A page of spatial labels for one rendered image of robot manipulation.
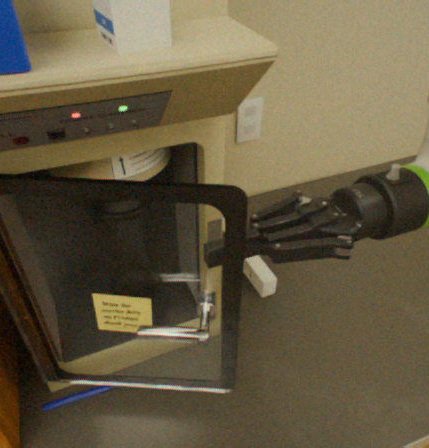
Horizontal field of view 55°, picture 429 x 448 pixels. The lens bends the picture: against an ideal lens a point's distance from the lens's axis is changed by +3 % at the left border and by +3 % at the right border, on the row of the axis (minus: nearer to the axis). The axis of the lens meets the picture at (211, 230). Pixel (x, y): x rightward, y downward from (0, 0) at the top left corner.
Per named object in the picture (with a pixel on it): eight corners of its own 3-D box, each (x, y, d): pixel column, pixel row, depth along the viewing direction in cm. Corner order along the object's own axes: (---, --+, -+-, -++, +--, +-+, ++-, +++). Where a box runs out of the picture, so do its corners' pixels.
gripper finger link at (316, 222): (330, 232, 56) (336, 238, 55) (257, 255, 52) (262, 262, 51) (335, 209, 53) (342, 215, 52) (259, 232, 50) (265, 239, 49)
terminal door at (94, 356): (51, 377, 69) (-48, 170, 43) (235, 389, 67) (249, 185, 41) (49, 382, 68) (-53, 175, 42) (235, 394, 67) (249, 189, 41)
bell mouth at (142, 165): (40, 139, 64) (28, 104, 60) (151, 121, 69) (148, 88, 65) (53, 202, 51) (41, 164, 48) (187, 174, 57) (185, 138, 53)
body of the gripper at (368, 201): (354, 170, 57) (295, 185, 54) (398, 204, 51) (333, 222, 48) (342, 213, 62) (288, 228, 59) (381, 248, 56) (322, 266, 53)
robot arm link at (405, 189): (414, 248, 58) (370, 211, 65) (446, 178, 51) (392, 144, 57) (378, 259, 57) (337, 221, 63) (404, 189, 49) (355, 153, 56)
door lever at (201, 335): (145, 310, 55) (143, 297, 53) (216, 314, 54) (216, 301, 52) (136, 345, 51) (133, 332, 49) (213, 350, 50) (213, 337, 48)
